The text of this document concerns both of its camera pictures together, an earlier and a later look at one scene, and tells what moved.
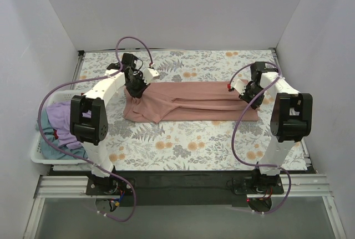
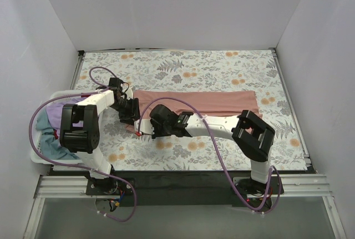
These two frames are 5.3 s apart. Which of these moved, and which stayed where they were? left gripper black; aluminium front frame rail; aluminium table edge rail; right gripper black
Moved: right gripper black; left gripper black
Stayed: aluminium front frame rail; aluminium table edge rail
